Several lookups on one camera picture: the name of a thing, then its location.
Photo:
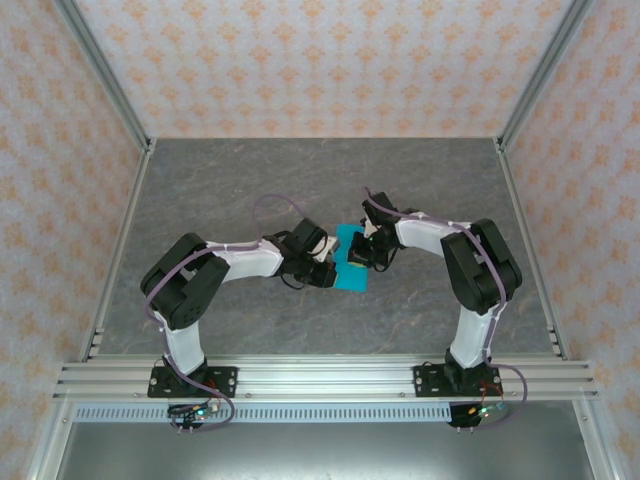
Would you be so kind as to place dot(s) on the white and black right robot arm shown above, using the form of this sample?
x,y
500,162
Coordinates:
x,y
470,340

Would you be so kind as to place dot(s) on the aluminium frame leg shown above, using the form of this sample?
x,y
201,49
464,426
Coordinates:
x,y
592,440
50,440

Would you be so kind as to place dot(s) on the grey metal shelf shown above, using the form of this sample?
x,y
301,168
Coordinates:
x,y
325,450

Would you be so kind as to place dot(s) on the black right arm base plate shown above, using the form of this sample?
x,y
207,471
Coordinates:
x,y
425,385

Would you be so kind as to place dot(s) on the blue paper sheet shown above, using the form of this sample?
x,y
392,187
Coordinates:
x,y
350,277

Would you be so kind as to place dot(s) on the aluminium table side rail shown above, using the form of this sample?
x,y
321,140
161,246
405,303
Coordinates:
x,y
531,250
119,250

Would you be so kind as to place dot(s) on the aluminium frame post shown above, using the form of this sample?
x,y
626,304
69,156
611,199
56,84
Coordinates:
x,y
540,75
106,75

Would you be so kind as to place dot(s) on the aluminium mounting rail beam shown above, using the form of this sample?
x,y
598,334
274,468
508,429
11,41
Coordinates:
x,y
325,380

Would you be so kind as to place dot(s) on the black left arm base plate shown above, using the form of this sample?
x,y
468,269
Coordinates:
x,y
225,382

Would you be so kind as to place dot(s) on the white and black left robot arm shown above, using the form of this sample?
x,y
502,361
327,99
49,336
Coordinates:
x,y
182,345

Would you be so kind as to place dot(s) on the circuit board with green light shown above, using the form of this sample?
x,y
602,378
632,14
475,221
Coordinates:
x,y
200,412
482,411

